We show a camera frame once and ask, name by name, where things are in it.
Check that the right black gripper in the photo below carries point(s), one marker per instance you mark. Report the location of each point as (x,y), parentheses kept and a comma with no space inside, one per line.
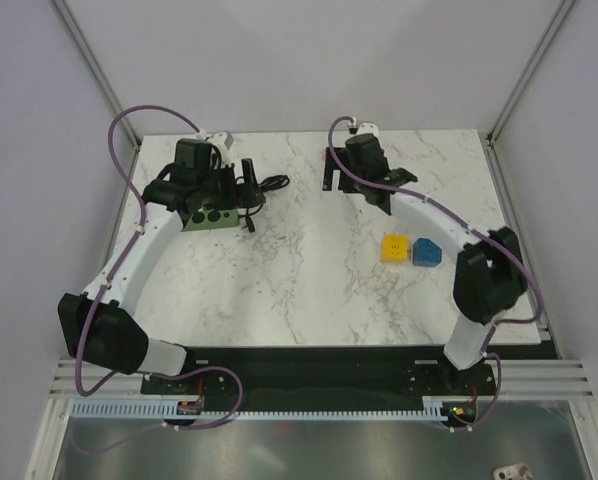
(330,167)

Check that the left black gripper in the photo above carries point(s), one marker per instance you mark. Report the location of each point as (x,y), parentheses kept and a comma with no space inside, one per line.
(234,198)

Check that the yellow cube socket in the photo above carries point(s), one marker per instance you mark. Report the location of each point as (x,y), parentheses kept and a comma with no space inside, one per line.
(394,249)

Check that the blue cube socket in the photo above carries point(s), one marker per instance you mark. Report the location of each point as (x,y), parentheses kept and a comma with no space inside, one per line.
(425,253)

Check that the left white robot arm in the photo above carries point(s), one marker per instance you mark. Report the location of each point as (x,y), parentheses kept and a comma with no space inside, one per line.
(98,324)

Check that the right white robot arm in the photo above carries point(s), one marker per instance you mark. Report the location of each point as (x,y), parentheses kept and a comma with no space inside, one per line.
(489,273)

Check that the green power strip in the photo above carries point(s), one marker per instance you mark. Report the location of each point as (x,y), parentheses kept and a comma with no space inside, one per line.
(203,220)

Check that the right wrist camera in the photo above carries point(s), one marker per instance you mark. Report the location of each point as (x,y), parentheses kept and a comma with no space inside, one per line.
(356,128)

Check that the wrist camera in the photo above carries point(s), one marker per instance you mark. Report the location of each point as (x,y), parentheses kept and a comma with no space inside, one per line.
(222,140)
(356,128)

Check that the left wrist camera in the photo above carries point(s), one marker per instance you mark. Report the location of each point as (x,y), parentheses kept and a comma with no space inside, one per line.
(222,140)

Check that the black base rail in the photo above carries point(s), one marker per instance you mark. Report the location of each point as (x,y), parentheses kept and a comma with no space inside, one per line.
(325,378)

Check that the white cable duct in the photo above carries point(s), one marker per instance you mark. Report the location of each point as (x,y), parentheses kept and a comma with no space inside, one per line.
(186,410)

